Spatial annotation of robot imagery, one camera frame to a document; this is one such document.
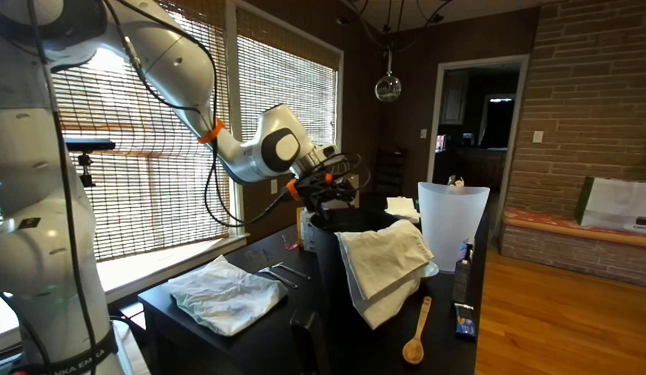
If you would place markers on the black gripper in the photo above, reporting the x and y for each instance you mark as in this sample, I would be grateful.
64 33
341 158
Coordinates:
331 179

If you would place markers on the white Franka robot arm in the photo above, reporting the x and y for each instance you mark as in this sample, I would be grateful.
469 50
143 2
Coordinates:
32 278

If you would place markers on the small folded white cloth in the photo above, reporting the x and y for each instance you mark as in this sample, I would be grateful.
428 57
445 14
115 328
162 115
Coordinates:
404 208

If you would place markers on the black bin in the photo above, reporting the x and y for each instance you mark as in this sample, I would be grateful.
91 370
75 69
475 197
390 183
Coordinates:
331 283

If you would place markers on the translucent white bin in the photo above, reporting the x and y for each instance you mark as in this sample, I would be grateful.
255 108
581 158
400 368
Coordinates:
451 222

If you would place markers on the pale blue crinkled cloth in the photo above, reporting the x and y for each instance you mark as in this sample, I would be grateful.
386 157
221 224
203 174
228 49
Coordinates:
221 298

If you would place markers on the dark small shelf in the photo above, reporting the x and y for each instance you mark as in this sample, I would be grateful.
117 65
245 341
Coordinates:
390 174

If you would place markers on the narrow bamboo window blind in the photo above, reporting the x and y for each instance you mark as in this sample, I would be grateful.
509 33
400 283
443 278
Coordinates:
295 91

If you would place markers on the silver metal tongs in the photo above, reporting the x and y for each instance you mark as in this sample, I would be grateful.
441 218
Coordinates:
284 273

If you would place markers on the hanging glass globe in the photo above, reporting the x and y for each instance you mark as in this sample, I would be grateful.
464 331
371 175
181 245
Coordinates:
388 89

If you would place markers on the small white round object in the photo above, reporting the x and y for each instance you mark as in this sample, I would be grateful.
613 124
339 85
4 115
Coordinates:
457 181

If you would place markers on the dark bottle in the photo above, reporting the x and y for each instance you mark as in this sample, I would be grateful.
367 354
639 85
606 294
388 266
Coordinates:
464 278

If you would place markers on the wide bamboo window blind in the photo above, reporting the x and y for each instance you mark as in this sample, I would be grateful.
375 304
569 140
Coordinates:
149 195

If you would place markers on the black wooden table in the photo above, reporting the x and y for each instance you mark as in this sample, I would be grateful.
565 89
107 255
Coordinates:
441 326

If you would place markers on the wooden spoon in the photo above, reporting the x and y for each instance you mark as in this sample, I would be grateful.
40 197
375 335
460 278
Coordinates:
414 348

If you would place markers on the small black item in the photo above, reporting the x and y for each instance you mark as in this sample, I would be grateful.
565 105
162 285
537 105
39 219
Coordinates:
643 222

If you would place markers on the white wall outlet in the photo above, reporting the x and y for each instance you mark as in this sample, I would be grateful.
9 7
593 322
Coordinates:
275 185

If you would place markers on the white door frame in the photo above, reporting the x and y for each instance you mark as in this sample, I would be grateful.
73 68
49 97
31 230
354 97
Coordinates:
435 126

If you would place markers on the white light switch plate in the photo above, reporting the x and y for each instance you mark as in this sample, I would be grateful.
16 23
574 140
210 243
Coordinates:
538 135

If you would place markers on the black camera on stand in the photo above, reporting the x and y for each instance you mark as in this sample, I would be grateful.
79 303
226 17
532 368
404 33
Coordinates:
91 144

